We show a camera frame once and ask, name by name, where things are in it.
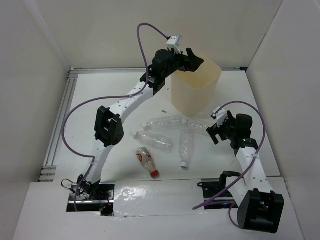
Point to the clear bottle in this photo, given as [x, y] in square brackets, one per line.
[153, 140]
[163, 123]
[196, 126]

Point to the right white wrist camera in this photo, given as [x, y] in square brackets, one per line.
[220, 115]

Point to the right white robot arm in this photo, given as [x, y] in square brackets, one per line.
[259, 207]

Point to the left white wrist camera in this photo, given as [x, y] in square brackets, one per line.
[174, 43]

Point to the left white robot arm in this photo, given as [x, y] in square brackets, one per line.
[109, 121]

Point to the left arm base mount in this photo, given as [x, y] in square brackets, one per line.
[102, 199]

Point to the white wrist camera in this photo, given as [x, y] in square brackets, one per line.
[174, 43]
[220, 115]

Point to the red cap labelled bottle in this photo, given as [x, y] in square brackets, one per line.
[147, 162]

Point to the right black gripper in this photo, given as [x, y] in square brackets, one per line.
[214, 130]

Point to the clear bottle pointing down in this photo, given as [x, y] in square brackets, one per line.
[186, 147]

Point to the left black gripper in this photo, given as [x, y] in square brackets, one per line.
[192, 61]

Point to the aluminium frame rail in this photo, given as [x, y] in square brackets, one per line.
[208, 160]

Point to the beige plastic bin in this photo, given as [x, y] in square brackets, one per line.
[191, 92]

